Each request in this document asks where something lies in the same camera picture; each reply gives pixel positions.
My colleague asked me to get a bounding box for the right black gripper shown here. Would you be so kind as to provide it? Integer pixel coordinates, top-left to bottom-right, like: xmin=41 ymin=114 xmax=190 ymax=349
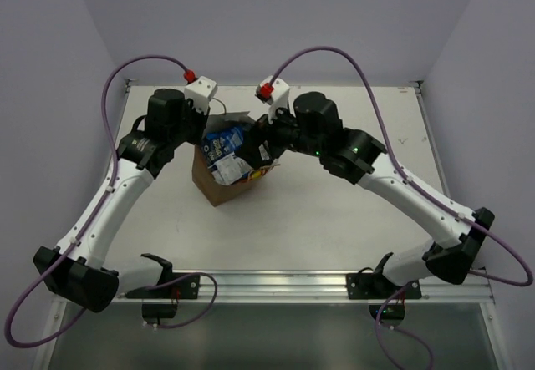
xmin=235 ymin=96 xmax=327 ymax=170

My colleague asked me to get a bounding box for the blue white cookie bag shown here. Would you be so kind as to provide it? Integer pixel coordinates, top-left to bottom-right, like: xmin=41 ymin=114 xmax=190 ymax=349
xmin=201 ymin=124 xmax=252 ymax=186

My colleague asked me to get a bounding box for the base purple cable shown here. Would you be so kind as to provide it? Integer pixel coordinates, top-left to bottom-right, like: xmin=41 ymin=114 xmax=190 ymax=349
xmin=374 ymin=284 xmax=436 ymax=370
xmin=144 ymin=276 xmax=218 ymax=332

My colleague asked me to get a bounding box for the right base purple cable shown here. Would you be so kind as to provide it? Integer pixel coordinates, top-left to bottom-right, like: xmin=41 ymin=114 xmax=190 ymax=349
xmin=374 ymin=284 xmax=436 ymax=370

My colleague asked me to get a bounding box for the orange snack bag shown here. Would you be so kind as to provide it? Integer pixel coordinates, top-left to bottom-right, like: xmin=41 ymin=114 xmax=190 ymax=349
xmin=235 ymin=163 xmax=279 ymax=185

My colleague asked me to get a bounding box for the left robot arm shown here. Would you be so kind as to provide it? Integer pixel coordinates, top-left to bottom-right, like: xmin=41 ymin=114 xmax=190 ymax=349
xmin=33 ymin=89 xmax=209 ymax=313

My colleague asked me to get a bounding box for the aluminium front rail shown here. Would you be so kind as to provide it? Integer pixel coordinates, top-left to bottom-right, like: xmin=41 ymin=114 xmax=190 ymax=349
xmin=116 ymin=271 xmax=493 ymax=304

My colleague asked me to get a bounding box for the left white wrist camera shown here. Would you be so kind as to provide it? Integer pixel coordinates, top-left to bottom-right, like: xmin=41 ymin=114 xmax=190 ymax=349
xmin=184 ymin=76 xmax=218 ymax=114

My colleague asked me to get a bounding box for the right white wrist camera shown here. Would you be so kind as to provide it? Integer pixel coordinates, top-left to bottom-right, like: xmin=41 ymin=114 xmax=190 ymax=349
xmin=256 ymin=76 xmax=290 ymax=124

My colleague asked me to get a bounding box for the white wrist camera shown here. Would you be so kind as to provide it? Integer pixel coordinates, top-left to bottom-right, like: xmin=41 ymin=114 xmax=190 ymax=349
xmin=256 ymin=76 xmax=290 ymax=124
xmin=184 ymin=76 xmax=218 ymax=114

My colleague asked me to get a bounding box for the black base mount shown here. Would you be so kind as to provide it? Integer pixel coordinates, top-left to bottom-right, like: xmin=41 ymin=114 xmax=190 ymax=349
xmin=345 ymin=267 xmax=422 ymax=322
xmin=141 ymin=273 xmax=200 ymax=324

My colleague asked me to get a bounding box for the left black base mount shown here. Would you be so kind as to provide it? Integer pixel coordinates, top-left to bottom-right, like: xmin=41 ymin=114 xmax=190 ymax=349
xmin=141 ymin=273 xmax=200 ymax=324

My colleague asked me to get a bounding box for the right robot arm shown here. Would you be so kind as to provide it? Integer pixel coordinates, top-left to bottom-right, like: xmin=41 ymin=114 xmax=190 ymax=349
xmin=237 ymin=92 xmax=494 ymax=299

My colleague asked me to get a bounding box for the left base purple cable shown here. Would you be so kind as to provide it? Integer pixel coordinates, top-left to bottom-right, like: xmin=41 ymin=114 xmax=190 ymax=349
xmin=144 ymin=276 xmax=218 ymax=332

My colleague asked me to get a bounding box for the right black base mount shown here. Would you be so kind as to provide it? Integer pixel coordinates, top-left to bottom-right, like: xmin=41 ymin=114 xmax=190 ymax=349
xmin=345 ymin=267 xmax=422 ymax=322

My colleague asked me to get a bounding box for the brown paper bag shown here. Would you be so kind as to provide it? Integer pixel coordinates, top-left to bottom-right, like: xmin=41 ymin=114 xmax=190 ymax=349
xmin=191 ymin=109 xmax=266 ymax=207

